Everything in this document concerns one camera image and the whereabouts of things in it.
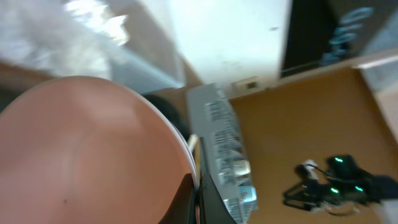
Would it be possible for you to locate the grey dishwasher rack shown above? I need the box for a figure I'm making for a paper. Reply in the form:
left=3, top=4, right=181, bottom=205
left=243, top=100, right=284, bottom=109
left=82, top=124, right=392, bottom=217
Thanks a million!
left=187, top=84, right=258, bottom=223

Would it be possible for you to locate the clear plastic bin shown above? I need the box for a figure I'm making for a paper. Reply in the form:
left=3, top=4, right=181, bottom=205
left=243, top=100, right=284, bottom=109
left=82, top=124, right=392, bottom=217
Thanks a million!
left=1, top=0, right=185, bottom=93

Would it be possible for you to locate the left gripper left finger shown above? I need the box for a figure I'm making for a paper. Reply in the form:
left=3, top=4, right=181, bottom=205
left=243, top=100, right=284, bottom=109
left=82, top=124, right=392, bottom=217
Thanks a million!
left=159, top=174, right=197, bottom=224

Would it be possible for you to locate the round black serving tray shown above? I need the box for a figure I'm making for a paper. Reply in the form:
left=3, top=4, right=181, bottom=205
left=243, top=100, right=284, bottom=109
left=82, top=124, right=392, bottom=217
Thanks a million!
left=144, top=95, right=191, bottom=141

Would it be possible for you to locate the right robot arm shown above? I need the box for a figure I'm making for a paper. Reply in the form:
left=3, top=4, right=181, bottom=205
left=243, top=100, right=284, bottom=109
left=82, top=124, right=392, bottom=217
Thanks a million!
left=282, top=154, right=397, bottom=217

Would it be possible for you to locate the pink bowl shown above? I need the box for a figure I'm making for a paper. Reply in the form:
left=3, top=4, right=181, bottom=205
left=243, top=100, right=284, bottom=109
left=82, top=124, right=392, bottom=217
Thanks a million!
left=1, top=77, right=197, bottom=223

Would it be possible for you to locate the wooden chopstick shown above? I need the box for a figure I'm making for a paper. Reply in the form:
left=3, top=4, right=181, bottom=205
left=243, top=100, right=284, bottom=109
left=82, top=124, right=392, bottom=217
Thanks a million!
left=187, top=134, right=200, bottom=164

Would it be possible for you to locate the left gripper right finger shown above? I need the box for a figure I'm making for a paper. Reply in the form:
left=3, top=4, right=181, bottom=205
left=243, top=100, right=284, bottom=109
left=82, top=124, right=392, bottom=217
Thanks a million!
left=198, top=138, right=236, bottom=224

